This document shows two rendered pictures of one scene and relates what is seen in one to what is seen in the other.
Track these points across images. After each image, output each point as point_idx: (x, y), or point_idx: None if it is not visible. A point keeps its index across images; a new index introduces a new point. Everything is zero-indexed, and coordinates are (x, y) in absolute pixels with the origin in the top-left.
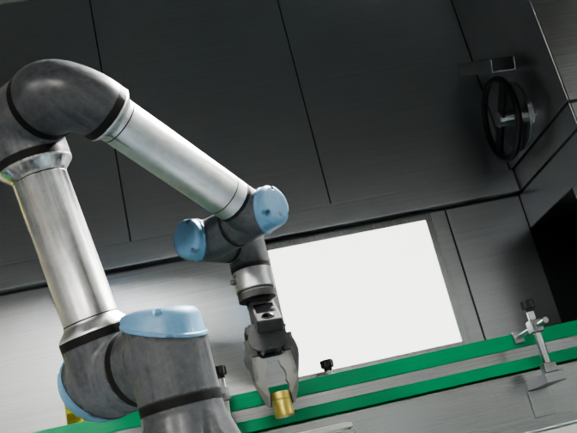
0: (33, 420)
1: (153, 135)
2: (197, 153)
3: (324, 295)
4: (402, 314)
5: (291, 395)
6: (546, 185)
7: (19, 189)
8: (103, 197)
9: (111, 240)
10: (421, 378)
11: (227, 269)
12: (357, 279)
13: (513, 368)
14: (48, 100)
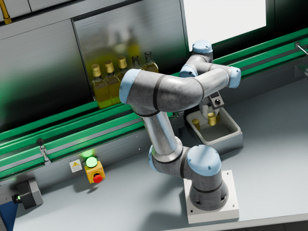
0: (64, 82)
1: (207, 94)
2: (217, 83)
3: (207, 11)
4: (242, 15)
5: (215, 115)
6: None
7: (146, 119)
8: None
9: None
10: (252, 66)
11: (160, 3)
12: (224, 1)
13: (290, 57)
14: (176, 110)
